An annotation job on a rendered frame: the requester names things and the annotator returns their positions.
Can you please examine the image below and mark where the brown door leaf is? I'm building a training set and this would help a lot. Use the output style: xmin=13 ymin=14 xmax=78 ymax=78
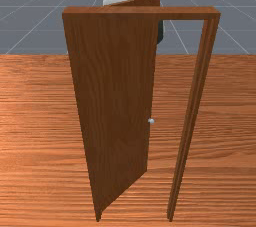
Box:
xmin=66 ymin=0 xmax=162 ymax=218

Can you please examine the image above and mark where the brown door frame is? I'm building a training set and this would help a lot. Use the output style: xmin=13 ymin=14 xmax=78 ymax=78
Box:
xmin=61 ymin=5 xmax=222 ymax=223

